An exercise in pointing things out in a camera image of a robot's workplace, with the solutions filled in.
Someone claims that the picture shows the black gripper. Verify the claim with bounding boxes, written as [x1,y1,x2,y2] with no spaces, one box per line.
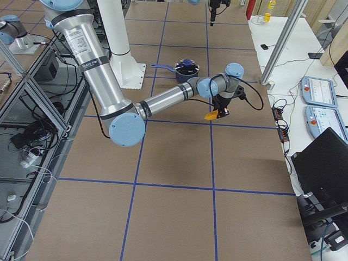
[213,85,246,119]
[209,0,231,27]

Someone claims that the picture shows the black laptop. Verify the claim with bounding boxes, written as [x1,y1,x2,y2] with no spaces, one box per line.
[291,126,348,218]

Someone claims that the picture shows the lower teach pendant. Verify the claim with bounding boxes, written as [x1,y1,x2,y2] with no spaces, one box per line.
[305,105,347,142]

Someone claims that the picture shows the blue saucepan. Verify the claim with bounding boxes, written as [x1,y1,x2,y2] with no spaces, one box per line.
[151,59,200,83]

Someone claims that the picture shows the teach pendant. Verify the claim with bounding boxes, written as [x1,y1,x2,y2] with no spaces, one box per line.
[300,76,338,108]
[305,105,347,142]

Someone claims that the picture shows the yellow corn cob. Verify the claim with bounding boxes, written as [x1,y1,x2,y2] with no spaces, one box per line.
[204,110,219,121]

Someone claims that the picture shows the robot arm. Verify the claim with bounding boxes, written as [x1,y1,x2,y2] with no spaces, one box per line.
[42,1,244,147]

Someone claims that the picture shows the glass pot lid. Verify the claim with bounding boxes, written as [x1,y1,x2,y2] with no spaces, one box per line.
[174,59,200,76]

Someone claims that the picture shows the white camera mast base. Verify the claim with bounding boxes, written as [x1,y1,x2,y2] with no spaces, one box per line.
[97,0,146,90]

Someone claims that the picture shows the black orange power strip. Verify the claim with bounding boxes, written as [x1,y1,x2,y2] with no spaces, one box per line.
[272,107,290,143]

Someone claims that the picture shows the small black square pad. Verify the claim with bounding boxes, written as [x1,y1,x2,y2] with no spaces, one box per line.
[261,44,269,50]

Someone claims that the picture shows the upper teach pendant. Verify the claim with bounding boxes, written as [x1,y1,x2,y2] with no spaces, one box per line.
[300,76,338,108]

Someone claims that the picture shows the yellow cup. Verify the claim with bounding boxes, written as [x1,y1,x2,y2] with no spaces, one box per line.
[263,13,271,23]

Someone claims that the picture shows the aluminium frame post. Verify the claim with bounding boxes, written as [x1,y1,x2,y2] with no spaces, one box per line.
[260,0,308,85]

